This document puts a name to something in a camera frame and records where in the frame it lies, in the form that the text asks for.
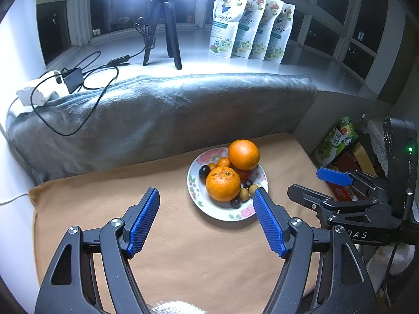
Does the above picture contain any grey fleece blanket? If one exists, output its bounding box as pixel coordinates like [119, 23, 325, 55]
[6, 72, 318, 185]

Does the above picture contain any black power adapter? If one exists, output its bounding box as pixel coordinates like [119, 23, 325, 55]
[62, 68, 85, 94]

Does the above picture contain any black power cable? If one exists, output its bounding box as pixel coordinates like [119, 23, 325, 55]
[30, 51, 119, 136]

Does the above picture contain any white window frame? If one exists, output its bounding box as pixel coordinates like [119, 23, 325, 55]
[34, 0, 403, 82]

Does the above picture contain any black tripod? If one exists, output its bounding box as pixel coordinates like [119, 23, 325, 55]
[142, 0, 183, 70]

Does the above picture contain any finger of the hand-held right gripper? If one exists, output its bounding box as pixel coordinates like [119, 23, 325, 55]
[316, 166, 391, 204]
[287, 184, 403, 245]

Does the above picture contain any smooth orange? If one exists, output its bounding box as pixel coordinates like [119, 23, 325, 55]
[228, 139, 260, 171]

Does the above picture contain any green printed carton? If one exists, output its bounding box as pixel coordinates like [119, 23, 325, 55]
[314, 115, 357, 167]

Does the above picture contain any red box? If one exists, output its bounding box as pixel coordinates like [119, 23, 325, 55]
[327, 152, 364, 201]

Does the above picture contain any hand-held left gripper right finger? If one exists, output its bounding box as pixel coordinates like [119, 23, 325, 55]
[252, 186, 378, 314]

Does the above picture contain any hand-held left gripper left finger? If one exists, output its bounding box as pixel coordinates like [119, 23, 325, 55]
[34, 187, 161, 314]

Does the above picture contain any white cable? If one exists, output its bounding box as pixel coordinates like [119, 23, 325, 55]
[0, 191, 30, 207]

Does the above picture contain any white fleece clothing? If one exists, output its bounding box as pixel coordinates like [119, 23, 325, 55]
[147, 299, 210, 314]

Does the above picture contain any black light cable with controller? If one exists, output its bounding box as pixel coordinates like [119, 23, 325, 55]
[80, 16, 157, 74]

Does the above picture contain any white floral plate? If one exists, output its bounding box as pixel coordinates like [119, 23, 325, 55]
[187, 147, 268, 222]

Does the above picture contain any bumpy large orange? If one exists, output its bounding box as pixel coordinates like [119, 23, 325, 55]
[206, 167, 242, 203]

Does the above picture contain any white lace cloth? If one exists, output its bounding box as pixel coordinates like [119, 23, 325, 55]
[366, 119, 389, 171]

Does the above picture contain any brown cardboard box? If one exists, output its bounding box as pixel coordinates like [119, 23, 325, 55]
[352, 142, 377, 177]

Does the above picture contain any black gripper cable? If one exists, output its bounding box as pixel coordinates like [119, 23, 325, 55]
[384, 242, 398, 301]

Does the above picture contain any white power strip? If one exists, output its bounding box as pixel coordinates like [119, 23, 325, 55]
[16, 70, 69, 107]

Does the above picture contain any white floral refill pouch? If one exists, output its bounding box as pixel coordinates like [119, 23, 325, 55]
[209, 0, 251, 56]
[266, 3, 296, 64]
[232, 0, 267, 59]
[250, 0, 284, 61]

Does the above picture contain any person's right forearm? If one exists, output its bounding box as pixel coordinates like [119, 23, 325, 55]
[367, 244, 416, 277]

